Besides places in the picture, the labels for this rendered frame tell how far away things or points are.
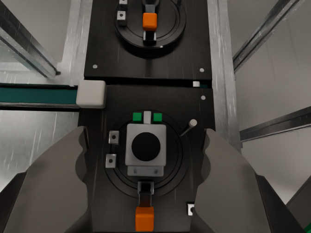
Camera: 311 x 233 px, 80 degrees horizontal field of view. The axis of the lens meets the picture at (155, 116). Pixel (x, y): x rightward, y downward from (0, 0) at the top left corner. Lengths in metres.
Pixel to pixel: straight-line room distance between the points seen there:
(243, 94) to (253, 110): 0.05
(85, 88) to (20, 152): 0.19
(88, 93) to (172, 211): 0.23
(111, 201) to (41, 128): 0.21
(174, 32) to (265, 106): 0.29
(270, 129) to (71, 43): 0.39
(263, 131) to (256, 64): 0.26
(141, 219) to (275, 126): 0.23
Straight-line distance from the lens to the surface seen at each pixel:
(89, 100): 0.33
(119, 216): 0.33
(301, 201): 0.33
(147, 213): 0.22
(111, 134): 0.29
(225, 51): 0.42
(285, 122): 0.32
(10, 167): 0.45
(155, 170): 0.24
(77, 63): 0.40
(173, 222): 0.33
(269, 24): 0.38
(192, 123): 0.22
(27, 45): 0.34
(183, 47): 0.39
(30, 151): 0.43
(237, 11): 0.65
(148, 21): 0.29
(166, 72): 0.36
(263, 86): 0.55
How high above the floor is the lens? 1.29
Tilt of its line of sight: 76 degrees down
